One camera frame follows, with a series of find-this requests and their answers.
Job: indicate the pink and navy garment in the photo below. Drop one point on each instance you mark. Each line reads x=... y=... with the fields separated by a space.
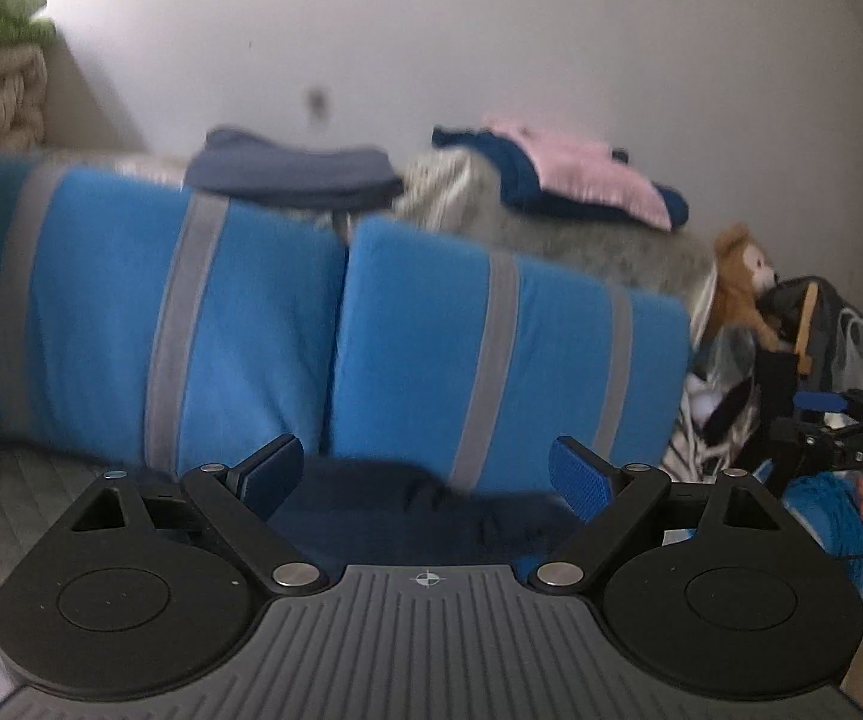
x=514 y=180

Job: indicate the brown plush toy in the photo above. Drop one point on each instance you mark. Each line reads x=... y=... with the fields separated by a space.
x=739 y=292

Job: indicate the grey fuzzy blanket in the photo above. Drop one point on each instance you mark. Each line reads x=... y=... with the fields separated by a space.
x=611 y=255

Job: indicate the blue yarn bundle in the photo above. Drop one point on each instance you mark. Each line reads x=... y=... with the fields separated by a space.
x=821 y=532

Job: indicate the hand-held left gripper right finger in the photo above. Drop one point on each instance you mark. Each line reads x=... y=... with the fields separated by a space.
x=581 y=484

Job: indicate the grey quilted cover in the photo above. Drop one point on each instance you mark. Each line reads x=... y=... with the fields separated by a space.
x=34 y=495

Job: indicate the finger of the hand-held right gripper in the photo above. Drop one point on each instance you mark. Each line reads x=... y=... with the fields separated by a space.
x=821 y=402

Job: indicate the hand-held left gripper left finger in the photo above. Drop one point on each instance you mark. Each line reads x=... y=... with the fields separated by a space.
x=274 y=476

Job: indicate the dark grey bag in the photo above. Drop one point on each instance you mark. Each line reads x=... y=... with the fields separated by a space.
x=848 y=330

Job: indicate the blue fleece jacket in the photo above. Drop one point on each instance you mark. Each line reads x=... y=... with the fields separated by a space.
x=416 y=517

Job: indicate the black white striped cloth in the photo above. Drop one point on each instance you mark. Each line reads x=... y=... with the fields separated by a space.
x=690 y=450

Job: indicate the pink folded garment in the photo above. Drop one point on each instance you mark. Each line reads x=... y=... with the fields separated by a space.
x=589 y=172

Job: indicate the grey-blue folded garment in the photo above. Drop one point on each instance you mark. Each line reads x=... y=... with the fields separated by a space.
x=289 y=169

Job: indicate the blue grey-striped pillow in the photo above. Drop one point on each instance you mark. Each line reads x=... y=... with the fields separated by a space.
x=416 y=345
x=101 y=300

